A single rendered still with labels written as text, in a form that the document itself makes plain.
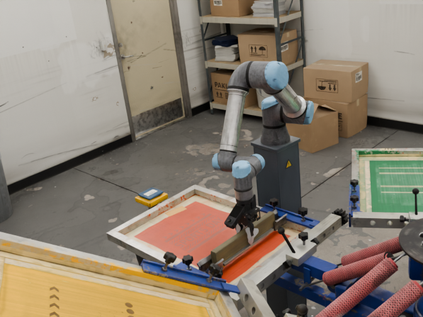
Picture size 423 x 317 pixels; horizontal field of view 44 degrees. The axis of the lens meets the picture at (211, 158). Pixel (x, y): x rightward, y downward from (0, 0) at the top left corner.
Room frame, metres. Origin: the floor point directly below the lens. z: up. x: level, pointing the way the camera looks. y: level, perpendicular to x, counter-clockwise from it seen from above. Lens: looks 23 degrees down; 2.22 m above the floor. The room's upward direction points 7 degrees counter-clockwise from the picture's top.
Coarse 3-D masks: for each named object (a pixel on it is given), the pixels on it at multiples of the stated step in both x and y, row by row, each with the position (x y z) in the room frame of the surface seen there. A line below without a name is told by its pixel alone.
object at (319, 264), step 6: (312, 258) 1.66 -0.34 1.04; (318, 258) 1.66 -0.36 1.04; (306, 264) 1.63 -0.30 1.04; (312, 264) 1.62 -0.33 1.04; (318, 264) 1.62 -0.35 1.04; (324, 264) 1.61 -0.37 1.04; (330, 264) 1.61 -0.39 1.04; (300, 270) 1.65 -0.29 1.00; (312, 270) 1.61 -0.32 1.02; (318, 270) 1.59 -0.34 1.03; (324, 270) 1.58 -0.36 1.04; (312, 276) 1.61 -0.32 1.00; (318, 276) 1.59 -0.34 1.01
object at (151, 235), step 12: (156, 228) 2.18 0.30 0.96; (168, 228) 2.17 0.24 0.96; (144, 240) 2.08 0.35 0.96; (156, 240) 2.07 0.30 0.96; (216, 240) 2.01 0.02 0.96; (180, 252) 1.95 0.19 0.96; (192, 252) 1.94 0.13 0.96; (204, 252) 1.92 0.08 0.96; (192, 264) 1.85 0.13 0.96; (228, 264) 1.81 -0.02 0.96; (240, 264) 1.80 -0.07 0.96; (252, 264) 1.79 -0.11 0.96; (228, 276) 1.73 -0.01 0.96
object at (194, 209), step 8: (192, 208) 2.34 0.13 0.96; (200, 208) 2.32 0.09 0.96; (208, 208) 2.31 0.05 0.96; (176, 216) 2.27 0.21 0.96; (184, 216) 2.26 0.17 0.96; (192, 216) 2.25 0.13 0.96; (224, 216) 2.21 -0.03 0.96; (224, 232) 2.07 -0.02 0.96; (232, 232) 2.06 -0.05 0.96; (272, 232) 2.02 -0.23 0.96; (224, 240) 2.00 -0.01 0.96; (264, 240) 1.96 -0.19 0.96; (272, 240) 1.95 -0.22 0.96; (280, 240) 1.94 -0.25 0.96; (256, 248) 1.90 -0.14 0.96; (264, 248) 1.90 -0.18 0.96; (272, 248) 1.89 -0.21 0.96
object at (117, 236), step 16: (192, 192) 2.47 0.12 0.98; (208, 192) 2.42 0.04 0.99; (160, 208) 2.32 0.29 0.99; (256, 208) 2.19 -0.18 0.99; (128, 224) 2.19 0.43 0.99; (288, 224) 2.04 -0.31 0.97; (112, 240) 2.11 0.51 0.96; (128, 240) 2.04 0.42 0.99; (144, 256) 1.93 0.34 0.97; (160, 256) 1.88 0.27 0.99; (272, 256) 1.78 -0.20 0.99
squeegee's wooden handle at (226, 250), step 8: (264, 216) 1.98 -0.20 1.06; (272, 216) 2.00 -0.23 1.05; (256, 224) 1.93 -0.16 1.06; (264, 224) 1.96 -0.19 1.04; (272, 224) 2.00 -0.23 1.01; (240, 232) 1.88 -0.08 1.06; (264, 232) 1.96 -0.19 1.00; (232, 240) 1.83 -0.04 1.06; (240, 240) 1.85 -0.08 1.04; (216, 248) 1.78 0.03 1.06; (224, 248) 1.78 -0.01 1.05; (232, 248) 1.82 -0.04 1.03; (240, 248) 1.85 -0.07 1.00; (216, 256) 1.75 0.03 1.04; (224, 256) 1.78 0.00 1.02
